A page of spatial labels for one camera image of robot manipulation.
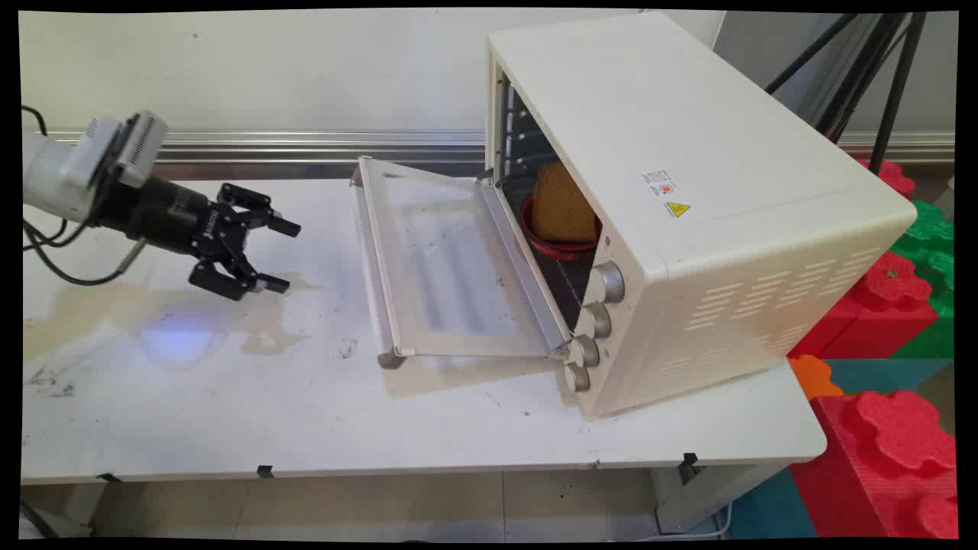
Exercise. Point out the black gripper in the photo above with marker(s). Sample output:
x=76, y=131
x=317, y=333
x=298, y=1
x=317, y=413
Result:
x=164, y=215

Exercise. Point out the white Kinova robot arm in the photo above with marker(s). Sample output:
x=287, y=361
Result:
x=50, y=172

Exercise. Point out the glass oven door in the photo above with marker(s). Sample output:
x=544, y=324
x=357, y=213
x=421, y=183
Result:
x=443, y=260

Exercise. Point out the red bowl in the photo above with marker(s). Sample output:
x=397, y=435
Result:
x=550, y=243

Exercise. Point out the brown bread slice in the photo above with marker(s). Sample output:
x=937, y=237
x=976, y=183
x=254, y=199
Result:
x=564, y=208

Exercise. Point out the silver oven knob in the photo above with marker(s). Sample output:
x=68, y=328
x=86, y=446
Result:
x=577, y=377
x=607, y=283
x=596, y=320
x=586, y=351

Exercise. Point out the cream toaster oven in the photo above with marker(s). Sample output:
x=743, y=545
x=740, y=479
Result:
x=688, y=191

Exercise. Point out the orange foam block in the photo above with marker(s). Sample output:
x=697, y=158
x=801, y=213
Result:
x=814, y=376

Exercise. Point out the black tripod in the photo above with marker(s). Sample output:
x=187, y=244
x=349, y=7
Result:
x=863, y=69

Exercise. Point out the teal foam block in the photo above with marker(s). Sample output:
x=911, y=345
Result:
x=879, y=374

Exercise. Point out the small red foam block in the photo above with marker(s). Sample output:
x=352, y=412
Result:
x=890, y=177

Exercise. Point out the colourful foam puzzle mats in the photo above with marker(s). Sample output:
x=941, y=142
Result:
x=890, y=466

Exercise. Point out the green foam block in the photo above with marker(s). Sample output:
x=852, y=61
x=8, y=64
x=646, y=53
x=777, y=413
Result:
x=932, y=252

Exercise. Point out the aluminium wall rail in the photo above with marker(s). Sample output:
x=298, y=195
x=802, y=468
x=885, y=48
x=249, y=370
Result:
x=321, y=145

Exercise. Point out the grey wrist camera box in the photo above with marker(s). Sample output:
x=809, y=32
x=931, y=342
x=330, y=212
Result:
x=137, y=147

